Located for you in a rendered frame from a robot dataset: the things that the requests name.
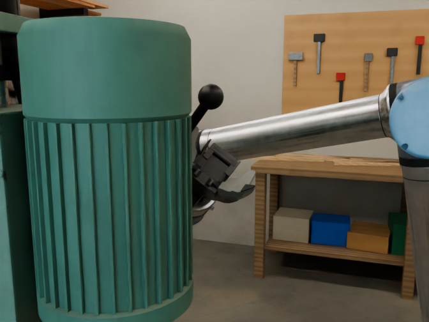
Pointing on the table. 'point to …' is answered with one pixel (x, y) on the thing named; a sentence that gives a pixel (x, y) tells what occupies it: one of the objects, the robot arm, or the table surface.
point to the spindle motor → (108, 167)
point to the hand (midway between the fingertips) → (214, 160)
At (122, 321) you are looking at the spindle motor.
